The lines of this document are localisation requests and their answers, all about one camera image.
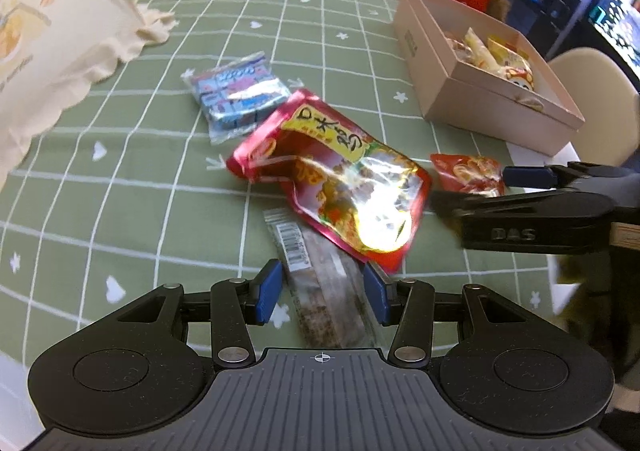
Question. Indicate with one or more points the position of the cream frilled pillow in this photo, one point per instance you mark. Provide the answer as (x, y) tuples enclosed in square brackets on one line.
[(55, 31)]

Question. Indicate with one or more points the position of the clear brown snack bar packet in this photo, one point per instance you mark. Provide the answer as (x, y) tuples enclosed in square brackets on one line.
[(325, 301)]

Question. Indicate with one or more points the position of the small red snack packet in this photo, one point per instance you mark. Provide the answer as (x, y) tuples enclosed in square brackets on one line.
[(470, 173)]

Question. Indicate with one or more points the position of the beige chair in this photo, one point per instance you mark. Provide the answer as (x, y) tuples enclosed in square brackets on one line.
[(595, 96)]

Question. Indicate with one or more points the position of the lit fish tank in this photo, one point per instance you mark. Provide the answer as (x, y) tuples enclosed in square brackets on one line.
[(617, 26)]

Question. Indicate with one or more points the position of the beige cardboard box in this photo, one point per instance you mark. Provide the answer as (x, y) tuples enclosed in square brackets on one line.
[(450, 96)]

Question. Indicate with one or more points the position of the yellow panda snack bag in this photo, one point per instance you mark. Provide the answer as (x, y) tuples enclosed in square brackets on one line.
[(515, 71)]

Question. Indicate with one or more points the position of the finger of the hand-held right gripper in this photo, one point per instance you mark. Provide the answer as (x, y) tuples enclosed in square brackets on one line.
[(525, 226), (527, 176)]

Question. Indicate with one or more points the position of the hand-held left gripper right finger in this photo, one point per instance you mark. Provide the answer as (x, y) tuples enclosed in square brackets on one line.
[(375, 294)]

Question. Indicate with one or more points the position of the black cabinet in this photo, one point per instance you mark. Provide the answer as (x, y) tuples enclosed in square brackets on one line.
[(545, 16)]

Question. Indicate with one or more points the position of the pink red foil snack bag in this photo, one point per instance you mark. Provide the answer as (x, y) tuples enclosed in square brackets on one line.
[(340, 181)]

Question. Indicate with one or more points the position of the blue snack packet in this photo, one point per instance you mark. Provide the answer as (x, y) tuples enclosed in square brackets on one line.
[(235, 91)]

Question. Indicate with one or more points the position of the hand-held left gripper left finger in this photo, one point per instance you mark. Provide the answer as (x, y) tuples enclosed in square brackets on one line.
[(267, 292)]

